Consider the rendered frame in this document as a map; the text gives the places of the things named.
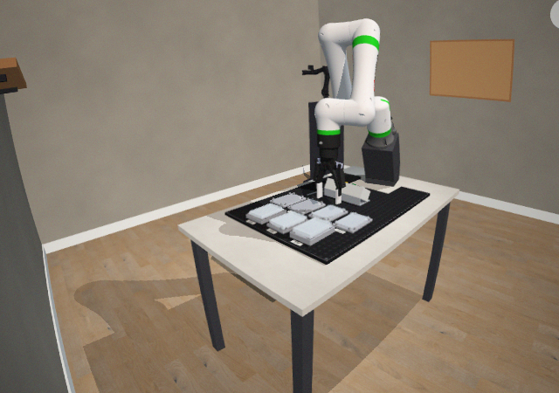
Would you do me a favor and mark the white control panel with coloured buttons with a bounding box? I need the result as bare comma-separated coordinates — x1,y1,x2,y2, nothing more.
322,178,370,206

